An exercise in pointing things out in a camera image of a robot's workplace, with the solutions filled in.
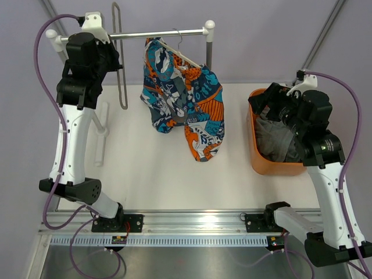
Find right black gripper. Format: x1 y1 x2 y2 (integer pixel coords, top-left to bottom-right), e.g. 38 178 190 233
249 83 307 137

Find grey shorts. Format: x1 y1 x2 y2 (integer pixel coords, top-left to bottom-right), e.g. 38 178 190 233
255 108 301 163

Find grey clothes hanger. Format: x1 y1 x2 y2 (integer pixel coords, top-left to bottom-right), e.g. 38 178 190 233
111 1 128 110

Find cream clothes hanger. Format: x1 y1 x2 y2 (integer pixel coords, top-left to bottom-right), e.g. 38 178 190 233
158 29 202 69

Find colourful patterned shorts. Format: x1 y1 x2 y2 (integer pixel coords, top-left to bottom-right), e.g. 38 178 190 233
140 38 225 162

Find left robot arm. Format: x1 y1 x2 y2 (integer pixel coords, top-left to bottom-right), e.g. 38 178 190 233
39 32 126 232

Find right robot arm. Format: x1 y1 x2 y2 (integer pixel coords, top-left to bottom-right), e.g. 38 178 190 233
248 83 371 267

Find orange plastic basket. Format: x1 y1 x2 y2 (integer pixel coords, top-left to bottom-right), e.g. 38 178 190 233
246 104 306 176

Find silver clothes rack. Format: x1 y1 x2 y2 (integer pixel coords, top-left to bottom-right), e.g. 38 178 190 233
42 20 215 167

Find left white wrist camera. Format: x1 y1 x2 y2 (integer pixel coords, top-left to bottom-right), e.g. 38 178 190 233
81 11 110 44

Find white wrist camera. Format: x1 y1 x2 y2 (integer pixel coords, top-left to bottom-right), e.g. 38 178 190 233
81 11 110 44
286 70 318 99

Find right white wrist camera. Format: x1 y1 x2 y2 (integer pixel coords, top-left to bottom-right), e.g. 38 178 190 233
286 70 318 99

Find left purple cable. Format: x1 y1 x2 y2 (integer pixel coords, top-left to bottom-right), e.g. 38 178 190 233
33 13 96 233

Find purple cable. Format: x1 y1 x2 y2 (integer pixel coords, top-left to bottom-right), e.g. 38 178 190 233
33 13 96 233
283 71 372 279

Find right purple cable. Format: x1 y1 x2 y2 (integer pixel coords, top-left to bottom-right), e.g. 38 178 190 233
283 71 372 279

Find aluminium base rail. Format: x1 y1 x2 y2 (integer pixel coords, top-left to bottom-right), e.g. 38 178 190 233
37 210 323 236

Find white slotted cable duct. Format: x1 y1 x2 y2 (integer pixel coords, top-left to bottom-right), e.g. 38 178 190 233
49 235 268 247

